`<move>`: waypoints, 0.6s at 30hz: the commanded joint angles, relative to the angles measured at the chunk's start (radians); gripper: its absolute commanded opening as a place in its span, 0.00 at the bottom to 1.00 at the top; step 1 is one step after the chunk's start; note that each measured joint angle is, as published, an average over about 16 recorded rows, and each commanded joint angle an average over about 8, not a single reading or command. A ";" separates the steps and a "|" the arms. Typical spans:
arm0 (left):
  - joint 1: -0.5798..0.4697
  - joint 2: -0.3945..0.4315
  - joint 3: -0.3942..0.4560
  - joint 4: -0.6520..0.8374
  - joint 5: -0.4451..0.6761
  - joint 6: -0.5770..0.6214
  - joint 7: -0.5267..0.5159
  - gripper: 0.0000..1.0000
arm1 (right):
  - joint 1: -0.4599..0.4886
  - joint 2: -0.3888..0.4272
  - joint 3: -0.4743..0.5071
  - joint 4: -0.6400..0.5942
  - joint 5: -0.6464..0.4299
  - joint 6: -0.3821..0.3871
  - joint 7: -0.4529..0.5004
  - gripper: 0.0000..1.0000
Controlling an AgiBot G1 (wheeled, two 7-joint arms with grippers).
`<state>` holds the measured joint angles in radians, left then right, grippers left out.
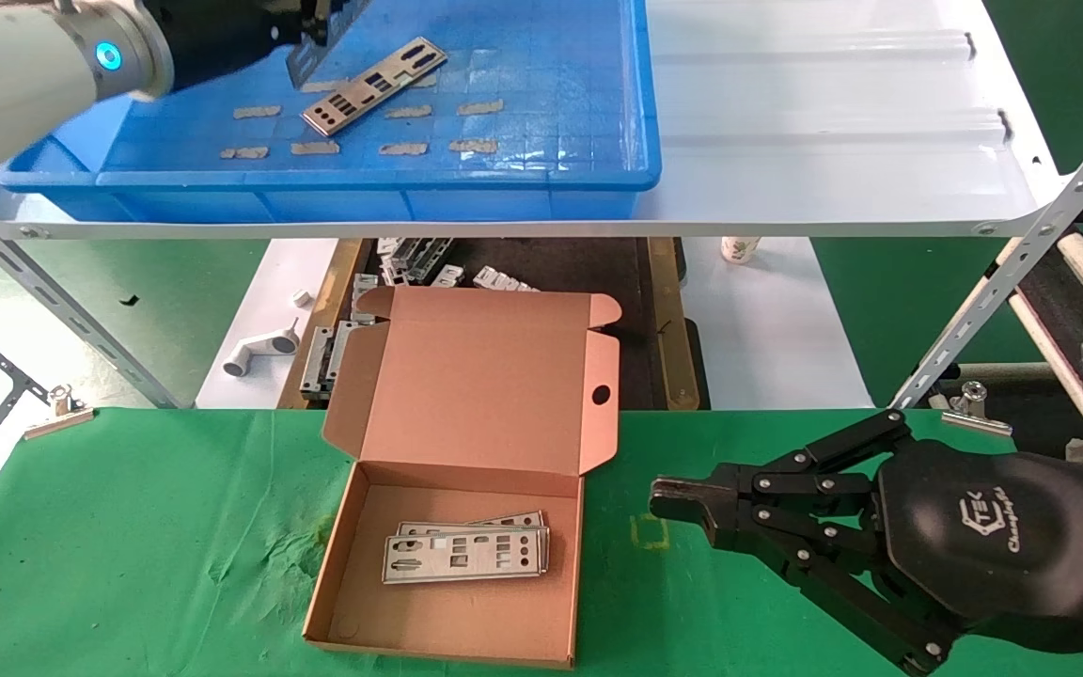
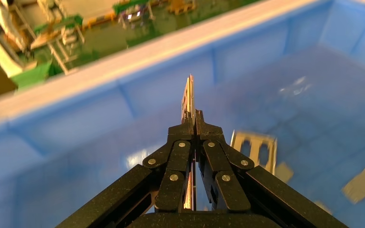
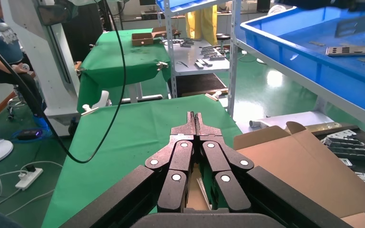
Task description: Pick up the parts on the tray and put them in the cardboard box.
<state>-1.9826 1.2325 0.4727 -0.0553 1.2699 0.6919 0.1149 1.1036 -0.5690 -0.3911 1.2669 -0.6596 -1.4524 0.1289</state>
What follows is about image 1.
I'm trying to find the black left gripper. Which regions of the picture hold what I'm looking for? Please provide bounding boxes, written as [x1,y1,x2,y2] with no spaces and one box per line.
[142,0,332,95]

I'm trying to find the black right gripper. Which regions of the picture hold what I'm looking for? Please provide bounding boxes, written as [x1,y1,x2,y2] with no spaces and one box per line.
[650,409,1083,675]

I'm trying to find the blue plastic tray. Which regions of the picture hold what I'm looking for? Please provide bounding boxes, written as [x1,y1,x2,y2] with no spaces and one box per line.
[0,0,663,224]

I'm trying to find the open brown cardboard box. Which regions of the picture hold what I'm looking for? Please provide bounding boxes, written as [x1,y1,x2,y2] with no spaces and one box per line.
[303,285,623,670]

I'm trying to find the silver binder clip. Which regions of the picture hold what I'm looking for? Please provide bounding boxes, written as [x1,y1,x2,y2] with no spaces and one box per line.
[22,383,97,442]
[940,380,1015,439]

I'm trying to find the dark ribbed metal brackets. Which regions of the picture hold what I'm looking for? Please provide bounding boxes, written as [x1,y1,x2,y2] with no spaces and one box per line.
[400,237,457,286]

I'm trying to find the light metal plate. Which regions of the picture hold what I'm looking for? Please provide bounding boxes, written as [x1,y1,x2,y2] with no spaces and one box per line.
[350,272,384,326]

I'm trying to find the grey metal plate stack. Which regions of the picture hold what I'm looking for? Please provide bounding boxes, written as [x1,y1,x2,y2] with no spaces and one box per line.
[299,319,360,401]

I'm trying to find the white pipe fitting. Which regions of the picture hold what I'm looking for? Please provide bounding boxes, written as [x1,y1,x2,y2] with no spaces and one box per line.
[221,319,302,380]

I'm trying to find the white metal shelf rack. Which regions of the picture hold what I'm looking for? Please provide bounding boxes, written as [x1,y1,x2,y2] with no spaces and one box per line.
[0,0,1083,415]

